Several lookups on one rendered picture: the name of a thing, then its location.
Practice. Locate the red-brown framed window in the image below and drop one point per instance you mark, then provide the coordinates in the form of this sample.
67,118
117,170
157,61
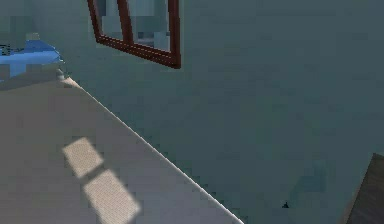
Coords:
140,50

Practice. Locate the blue bed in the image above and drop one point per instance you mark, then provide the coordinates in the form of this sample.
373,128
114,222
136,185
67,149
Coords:
30,58

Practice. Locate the dark brown wooden furniture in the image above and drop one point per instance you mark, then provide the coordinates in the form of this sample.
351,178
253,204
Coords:
368,196

